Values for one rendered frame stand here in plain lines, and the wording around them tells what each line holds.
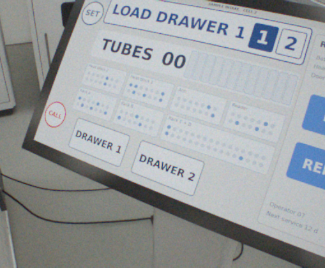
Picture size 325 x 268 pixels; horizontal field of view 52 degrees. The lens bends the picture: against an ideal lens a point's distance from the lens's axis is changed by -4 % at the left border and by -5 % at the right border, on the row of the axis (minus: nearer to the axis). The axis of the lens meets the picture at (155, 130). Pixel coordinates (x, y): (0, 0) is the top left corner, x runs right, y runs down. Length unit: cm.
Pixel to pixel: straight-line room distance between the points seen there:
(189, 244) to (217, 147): 28
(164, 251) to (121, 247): 89
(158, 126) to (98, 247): 120
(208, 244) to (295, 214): 26
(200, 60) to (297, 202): 22
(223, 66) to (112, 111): 17
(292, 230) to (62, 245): 133
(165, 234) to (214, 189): 27
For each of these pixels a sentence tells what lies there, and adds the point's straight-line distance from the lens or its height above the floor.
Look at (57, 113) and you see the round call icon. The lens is 54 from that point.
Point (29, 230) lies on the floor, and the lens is 174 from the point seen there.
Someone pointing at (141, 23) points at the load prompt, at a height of 114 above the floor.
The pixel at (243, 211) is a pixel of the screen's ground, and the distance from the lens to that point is 43.
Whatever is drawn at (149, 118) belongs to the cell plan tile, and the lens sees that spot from 47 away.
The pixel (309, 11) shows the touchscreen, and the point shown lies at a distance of 48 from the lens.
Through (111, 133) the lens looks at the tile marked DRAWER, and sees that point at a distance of 49.
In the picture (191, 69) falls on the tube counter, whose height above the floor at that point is 111.
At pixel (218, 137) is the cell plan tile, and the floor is 105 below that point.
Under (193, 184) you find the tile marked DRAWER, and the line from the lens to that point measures 44.
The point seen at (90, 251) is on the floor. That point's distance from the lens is 161.
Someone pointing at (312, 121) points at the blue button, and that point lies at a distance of 43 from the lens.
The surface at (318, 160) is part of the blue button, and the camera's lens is 43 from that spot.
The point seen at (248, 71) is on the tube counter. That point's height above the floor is 112.
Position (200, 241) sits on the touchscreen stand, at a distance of 65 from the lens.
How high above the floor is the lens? 130
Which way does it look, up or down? 35 degrees down
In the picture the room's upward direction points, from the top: 2 degrees clockwise
